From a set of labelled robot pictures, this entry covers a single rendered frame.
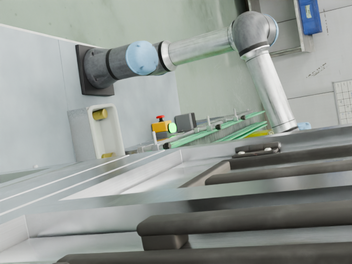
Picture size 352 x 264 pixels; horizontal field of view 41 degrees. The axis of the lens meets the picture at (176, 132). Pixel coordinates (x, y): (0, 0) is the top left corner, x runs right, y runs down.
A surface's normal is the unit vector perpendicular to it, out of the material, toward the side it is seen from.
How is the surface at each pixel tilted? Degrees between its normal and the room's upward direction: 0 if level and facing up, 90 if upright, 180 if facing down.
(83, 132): 90
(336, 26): 90
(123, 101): 0
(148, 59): 12
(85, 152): 90
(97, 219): 90
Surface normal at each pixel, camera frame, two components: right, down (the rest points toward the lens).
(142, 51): 0.80, -0.11
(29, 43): 0.90, -0.14
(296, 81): -0.39, 0.12
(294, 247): -0.18, -0.98
